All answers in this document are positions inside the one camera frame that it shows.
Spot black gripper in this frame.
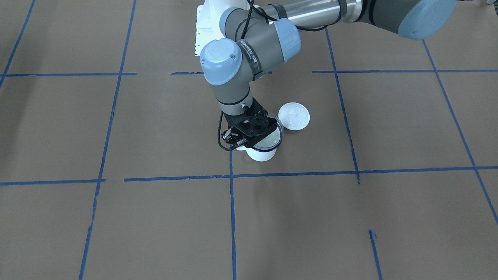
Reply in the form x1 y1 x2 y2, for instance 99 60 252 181
221 98 277 149

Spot white cup lid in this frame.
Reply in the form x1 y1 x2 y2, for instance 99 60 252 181
278 102 310 131

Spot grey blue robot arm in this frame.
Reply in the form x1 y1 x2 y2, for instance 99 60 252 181
198 0 456 151

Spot white enamel cup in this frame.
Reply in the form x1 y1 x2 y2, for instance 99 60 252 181
236 129 283 162

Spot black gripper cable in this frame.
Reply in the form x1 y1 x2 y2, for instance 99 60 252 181
217 111 238 151

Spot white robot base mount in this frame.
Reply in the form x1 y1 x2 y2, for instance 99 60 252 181
195 0 249 57

